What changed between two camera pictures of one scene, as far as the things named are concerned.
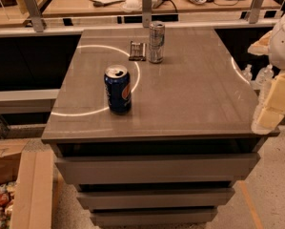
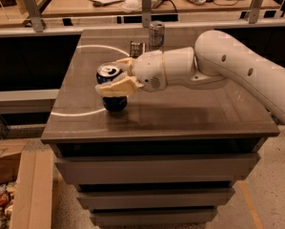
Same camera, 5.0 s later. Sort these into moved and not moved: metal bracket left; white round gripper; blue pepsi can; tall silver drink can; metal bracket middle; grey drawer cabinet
Moved: white round gripper; blue pepsi can
Not moved: grey drawer cabinet; tall silver drink can; metal bracket left; metal bracket middle
